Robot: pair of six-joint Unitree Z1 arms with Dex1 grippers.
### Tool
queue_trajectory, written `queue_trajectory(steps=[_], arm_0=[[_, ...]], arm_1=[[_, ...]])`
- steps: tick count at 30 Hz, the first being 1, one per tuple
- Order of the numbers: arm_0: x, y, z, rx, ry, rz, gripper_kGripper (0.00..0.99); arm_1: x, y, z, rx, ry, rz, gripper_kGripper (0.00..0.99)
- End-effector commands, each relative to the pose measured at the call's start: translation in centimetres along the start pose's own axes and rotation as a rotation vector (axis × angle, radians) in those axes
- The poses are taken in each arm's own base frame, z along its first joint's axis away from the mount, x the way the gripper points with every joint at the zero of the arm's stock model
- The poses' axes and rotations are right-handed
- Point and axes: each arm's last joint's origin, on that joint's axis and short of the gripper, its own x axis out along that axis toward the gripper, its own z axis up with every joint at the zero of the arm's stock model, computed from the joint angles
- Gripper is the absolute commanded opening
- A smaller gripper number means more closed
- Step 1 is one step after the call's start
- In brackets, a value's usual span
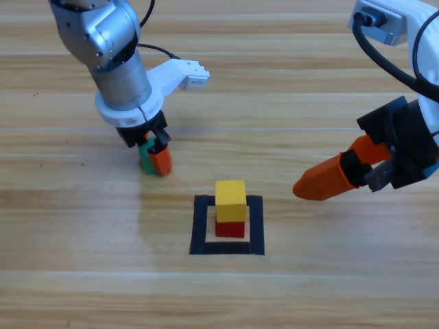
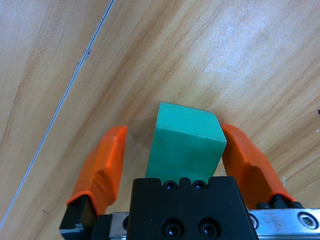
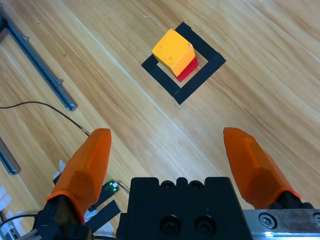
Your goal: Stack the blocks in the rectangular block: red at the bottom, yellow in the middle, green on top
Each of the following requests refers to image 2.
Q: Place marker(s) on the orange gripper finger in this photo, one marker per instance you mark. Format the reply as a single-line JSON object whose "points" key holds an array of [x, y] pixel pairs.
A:
{"points": [[102, 170], [252, 170]]}

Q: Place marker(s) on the green wooden block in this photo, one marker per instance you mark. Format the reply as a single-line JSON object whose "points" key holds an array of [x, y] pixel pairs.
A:
{"points": [[185, 150]]}

